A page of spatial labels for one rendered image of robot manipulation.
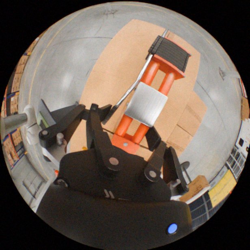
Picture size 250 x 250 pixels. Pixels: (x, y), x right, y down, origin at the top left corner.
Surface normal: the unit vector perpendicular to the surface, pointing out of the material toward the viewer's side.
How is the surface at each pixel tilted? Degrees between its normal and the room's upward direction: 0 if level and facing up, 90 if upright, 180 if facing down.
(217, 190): 90
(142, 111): 0
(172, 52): 0
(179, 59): 0
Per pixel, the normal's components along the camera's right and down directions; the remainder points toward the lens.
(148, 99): -0.08, 0.34
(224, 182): -0.90, -0.42
